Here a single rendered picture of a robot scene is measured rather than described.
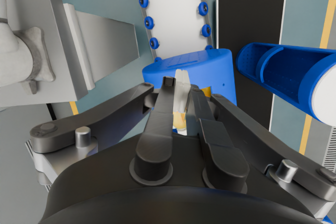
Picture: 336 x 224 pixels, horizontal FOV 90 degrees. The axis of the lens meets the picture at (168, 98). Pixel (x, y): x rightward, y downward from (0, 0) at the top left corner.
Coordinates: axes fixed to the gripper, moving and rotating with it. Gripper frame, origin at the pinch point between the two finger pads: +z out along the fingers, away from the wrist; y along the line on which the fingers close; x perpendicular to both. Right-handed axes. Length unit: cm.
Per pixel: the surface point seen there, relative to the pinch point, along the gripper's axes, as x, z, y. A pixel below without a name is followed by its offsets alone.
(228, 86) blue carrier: -5.3, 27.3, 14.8
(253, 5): 36, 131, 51
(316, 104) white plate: -10, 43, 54
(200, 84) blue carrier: -5.1, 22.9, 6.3
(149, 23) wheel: 8.1, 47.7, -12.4
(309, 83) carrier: -4, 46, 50
